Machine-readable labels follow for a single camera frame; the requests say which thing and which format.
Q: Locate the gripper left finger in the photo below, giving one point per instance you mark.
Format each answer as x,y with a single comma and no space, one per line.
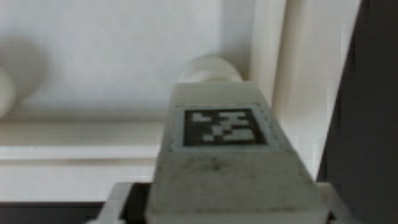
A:
125,205

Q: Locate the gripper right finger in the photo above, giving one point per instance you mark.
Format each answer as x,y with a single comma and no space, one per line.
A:
340,214

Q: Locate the white table leg with tag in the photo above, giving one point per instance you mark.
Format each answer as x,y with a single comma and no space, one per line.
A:
230,178

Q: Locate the white square tabletop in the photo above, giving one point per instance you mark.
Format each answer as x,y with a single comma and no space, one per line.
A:
93,53

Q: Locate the white L-shaped fence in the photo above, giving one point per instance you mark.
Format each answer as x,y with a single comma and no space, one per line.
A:
317,36

